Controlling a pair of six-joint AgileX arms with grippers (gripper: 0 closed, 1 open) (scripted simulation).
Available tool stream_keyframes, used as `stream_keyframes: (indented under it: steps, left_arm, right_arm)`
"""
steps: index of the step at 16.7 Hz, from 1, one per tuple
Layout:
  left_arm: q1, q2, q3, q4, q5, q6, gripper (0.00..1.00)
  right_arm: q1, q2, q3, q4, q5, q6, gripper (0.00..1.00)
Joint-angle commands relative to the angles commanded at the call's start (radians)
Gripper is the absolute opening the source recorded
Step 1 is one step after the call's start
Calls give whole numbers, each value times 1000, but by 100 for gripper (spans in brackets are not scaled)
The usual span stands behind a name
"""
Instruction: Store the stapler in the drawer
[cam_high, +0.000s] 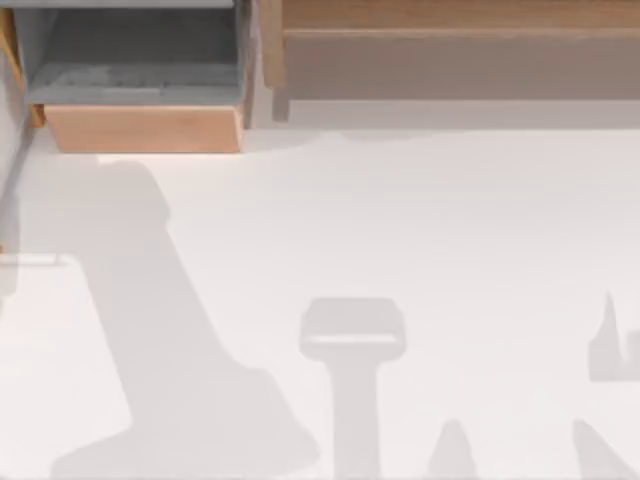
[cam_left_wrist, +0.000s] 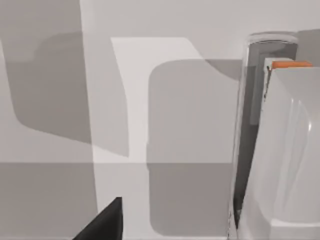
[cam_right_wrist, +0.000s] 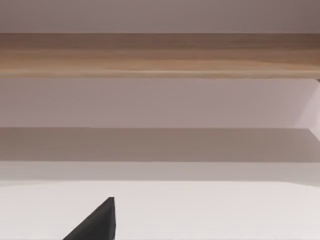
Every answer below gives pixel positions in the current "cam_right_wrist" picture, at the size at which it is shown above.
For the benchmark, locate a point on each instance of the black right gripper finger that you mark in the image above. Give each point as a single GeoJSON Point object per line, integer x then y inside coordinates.
{"type": "Point", "coordinates": [101, 223]}

